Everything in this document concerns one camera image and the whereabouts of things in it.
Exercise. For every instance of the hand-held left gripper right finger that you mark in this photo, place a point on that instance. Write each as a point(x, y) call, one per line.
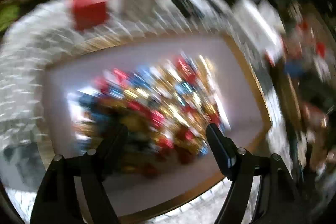
point(218, 142)

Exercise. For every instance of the white tissue box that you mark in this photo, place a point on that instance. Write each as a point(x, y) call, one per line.
point(258, 27)

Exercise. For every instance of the green plastic bag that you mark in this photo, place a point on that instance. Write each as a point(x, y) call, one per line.
point(8, 18)

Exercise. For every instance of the wide black remote control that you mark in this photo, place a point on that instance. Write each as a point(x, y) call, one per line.
point(183, 2)

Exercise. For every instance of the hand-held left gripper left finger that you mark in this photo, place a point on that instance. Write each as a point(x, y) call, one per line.
point(119, 134)

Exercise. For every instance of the red tin box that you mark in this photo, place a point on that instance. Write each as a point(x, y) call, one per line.
point(89, 7)

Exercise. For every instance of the heap of foil candies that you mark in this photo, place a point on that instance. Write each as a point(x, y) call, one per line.
point(162, 103)

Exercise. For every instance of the dark red gift box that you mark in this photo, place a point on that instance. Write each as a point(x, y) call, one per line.
point(147, 56)

